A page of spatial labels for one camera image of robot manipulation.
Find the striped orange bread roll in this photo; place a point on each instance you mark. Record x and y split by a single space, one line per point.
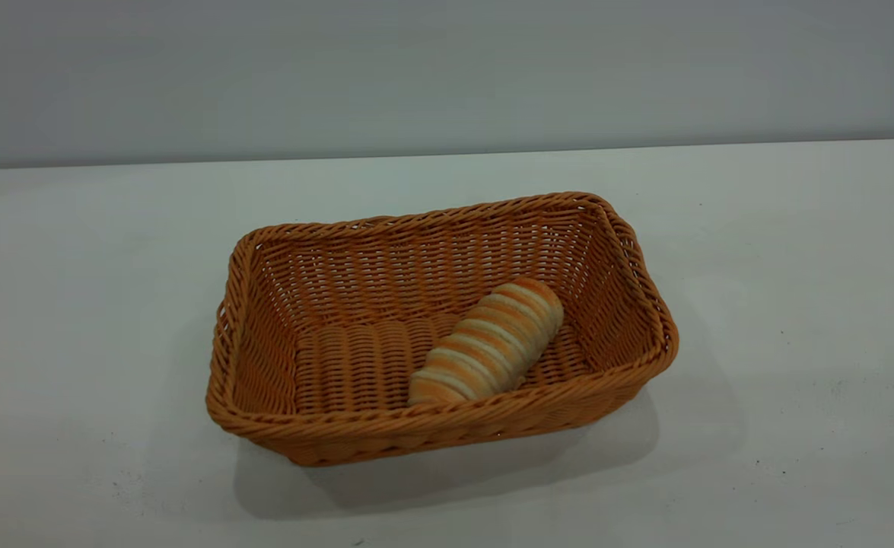
488 342

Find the orange woven wicker basket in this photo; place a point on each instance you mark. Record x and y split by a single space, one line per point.
340 365

